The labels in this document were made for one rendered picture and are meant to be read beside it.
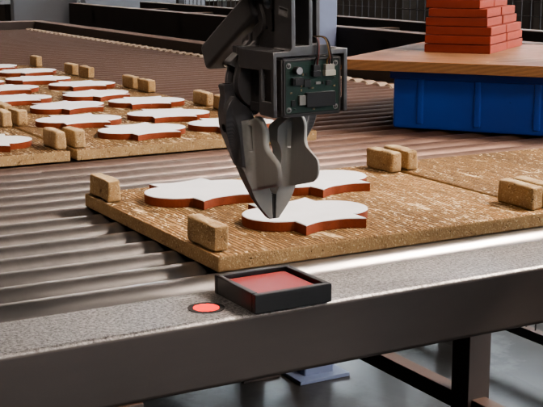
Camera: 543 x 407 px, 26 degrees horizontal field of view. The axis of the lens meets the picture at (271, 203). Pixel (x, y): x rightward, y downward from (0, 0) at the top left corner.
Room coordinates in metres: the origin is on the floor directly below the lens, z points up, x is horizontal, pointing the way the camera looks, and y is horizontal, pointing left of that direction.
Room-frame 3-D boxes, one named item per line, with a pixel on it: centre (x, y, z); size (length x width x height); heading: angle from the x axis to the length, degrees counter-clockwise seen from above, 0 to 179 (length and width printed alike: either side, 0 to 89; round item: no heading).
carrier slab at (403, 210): (1.31, -0.04, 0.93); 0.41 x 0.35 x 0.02; 119
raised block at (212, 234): (1.10, 0.06, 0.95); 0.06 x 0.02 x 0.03; 29
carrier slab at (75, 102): (2.25, 0.37, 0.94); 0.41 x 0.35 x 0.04; 120
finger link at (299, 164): (1.00, -0.02, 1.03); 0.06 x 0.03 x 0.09; 30
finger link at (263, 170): (0.98, 0.00, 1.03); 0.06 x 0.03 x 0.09; 30
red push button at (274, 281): (1.00, 0.00, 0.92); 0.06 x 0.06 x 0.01; 30
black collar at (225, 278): (1.00, 0.00, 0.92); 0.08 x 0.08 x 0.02; 30
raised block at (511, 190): (1.29, -0.28, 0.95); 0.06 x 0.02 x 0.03; 29
